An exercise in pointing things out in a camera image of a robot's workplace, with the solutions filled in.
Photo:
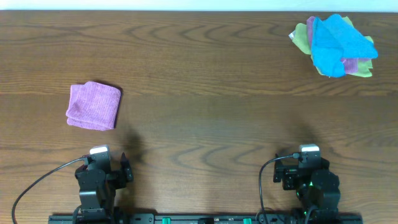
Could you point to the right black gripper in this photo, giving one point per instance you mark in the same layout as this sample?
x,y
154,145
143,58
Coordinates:
x,y
289,173

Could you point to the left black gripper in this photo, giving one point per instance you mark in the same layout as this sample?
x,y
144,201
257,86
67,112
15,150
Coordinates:
x,y
115,175

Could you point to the blue microfibre cloth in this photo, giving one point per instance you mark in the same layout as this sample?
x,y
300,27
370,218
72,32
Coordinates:
x,y
335,42

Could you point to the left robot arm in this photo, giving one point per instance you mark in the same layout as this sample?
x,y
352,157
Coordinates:
x,y
98,204

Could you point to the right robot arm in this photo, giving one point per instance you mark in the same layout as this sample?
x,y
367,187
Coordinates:
x,y
316,187

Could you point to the folded purple cloth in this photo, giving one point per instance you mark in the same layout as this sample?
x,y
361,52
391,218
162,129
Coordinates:
x,y
93,106

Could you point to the crumpled purple cloth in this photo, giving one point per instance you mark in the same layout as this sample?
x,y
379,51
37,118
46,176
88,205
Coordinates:
x,y
359,67

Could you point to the green cloth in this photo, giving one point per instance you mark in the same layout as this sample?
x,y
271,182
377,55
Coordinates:
x,y
300,39

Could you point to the white cloth tag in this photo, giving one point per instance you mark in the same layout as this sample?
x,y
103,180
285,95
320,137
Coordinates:
x,y
291,35

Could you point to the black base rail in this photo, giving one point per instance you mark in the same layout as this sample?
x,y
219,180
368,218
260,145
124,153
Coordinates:
x,y
149,218

